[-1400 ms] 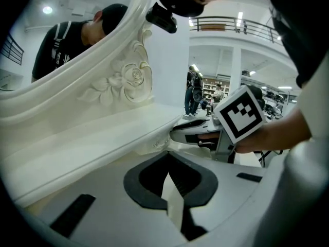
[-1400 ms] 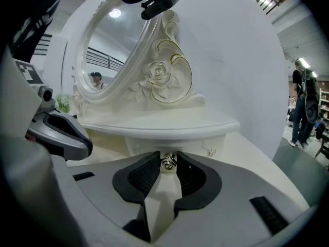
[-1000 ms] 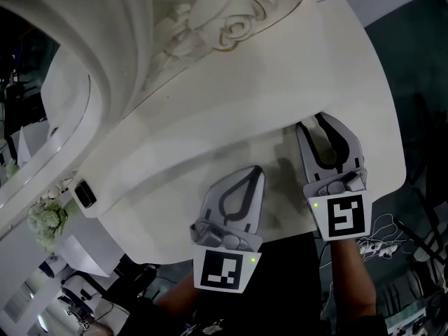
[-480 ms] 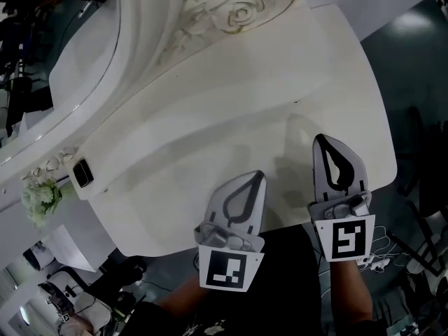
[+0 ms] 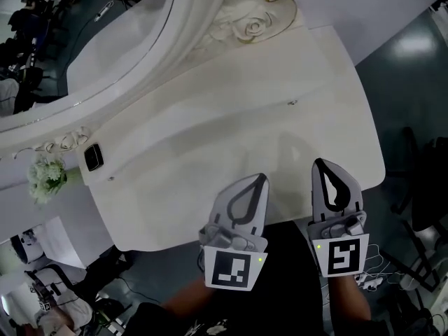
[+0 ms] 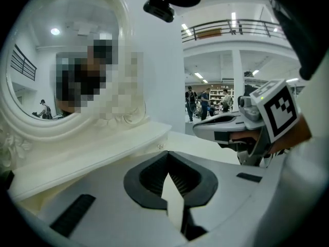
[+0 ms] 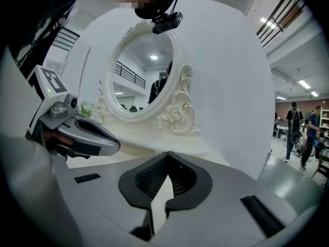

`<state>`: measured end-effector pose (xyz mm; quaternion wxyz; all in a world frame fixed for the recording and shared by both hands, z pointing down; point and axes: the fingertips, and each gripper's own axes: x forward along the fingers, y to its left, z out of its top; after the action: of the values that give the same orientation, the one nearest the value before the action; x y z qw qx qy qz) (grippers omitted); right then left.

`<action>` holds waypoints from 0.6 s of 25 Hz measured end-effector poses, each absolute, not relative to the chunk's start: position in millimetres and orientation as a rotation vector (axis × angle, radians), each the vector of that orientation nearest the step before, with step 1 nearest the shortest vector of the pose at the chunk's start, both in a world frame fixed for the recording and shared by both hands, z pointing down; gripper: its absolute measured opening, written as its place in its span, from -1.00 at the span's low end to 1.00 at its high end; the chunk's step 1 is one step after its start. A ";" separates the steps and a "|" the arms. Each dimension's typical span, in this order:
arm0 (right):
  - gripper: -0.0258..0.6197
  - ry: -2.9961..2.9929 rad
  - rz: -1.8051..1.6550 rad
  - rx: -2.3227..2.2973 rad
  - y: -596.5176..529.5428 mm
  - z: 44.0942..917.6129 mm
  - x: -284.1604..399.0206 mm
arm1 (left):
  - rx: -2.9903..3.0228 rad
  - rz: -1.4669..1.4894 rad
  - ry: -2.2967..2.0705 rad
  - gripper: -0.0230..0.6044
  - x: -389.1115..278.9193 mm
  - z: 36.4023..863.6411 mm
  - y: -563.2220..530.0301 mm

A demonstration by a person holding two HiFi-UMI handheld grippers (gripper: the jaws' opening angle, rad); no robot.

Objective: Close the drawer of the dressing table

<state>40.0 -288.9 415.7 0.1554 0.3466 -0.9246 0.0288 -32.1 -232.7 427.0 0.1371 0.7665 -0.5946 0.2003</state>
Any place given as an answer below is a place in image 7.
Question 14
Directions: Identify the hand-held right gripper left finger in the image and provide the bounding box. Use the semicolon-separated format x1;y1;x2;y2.
67;151;170;241

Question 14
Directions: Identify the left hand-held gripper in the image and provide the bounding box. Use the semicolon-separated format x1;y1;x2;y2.
25;64;121;159

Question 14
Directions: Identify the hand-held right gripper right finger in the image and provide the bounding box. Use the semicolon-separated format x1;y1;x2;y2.
153;151;321;247

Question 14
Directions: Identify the white dressing table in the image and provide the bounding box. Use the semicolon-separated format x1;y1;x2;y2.
66;19;232;169

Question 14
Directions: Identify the person's left hand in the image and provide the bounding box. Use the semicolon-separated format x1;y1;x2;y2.
43;131;75;151

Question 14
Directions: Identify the small green plant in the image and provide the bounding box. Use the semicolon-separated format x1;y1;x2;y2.
79;100;94;118

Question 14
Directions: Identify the oval white ornate mirror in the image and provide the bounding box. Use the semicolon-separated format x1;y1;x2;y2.
97;19;203;135

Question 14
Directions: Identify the black metal railing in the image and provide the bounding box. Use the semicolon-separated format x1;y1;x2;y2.
256;0;310;47
51;26;81;51

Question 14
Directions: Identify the white storage shelf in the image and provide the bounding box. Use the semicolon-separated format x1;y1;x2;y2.
320;109;329;140

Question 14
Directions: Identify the person's black jacket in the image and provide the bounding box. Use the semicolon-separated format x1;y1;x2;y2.
7;0;90;72

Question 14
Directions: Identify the black head camera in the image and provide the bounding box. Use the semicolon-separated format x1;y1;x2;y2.
151;11;184;34

